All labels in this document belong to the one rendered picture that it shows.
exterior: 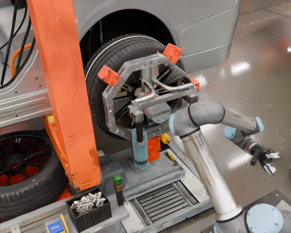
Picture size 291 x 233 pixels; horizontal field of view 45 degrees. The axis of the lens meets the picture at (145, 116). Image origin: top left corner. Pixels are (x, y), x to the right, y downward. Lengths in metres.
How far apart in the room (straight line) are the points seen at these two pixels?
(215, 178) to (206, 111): 0.34
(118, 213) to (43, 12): 1.10
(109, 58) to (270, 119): 2.00
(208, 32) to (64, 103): 1.31
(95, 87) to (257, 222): 1.10
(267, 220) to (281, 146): 1.55
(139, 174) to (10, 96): 1.01
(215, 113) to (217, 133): 1.59
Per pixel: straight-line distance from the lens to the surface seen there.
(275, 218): 1.74
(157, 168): 2.55
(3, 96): 2.22
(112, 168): 2.31
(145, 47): 2.02
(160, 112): 1.97
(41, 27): 1.53
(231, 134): 2.19
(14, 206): 2.24
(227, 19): 2.68
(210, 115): 1.68
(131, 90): 2.12
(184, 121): 1.69
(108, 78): 1.89
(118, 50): 2.02
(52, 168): 2.25
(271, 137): 3.32
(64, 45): 1.57
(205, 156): 1.74
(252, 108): 3.69
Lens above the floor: 1.93
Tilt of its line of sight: 34 degrees down
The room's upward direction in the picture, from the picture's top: 3 degrees counter-clockwise
